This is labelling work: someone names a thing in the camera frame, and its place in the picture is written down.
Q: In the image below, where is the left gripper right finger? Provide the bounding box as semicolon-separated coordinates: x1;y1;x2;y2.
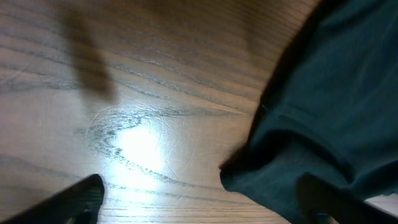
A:
297;174;397;224

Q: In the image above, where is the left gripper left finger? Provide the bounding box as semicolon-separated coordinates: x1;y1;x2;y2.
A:
1;174;104;224

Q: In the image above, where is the black t-shirt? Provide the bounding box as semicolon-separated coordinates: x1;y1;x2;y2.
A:
220;0;397;223

